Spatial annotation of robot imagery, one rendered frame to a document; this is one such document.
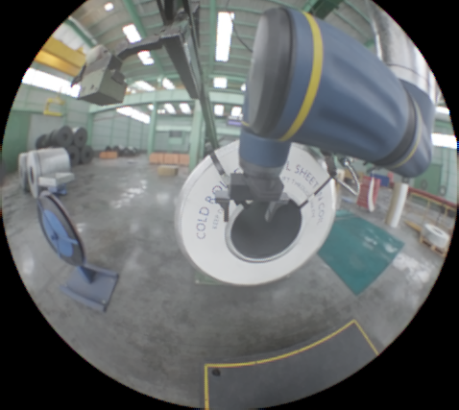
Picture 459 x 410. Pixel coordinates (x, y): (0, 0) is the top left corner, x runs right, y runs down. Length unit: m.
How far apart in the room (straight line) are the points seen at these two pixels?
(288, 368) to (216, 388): 0.35
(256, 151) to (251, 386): 0.96
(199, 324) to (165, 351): 0.38
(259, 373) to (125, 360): 0.87
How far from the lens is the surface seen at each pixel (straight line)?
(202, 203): 0.78
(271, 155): 0.25
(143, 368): 1.30
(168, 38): 0.66
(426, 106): 0.22
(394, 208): 5.26
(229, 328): 1.29
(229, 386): 0.88
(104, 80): 0.70
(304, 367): 0.99
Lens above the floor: 1.23
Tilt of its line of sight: 11 degrees down
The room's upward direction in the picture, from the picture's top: 6 degrees clockwise
